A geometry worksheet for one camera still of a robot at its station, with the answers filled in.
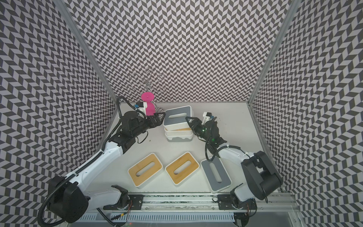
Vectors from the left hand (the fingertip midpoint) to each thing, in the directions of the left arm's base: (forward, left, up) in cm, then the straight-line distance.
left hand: (161, 116), depth 77 cm
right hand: (0, -14, -6) cm, 15 cm away
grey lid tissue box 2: (-24, -32, -26) cm, 47 cm away
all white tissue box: (-2, -9, -19) cm, 21 cm away
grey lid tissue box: (-1, -8, -1) cm, 8 cm away
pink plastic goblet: (+11, +8, +4) cm, 14 cm away
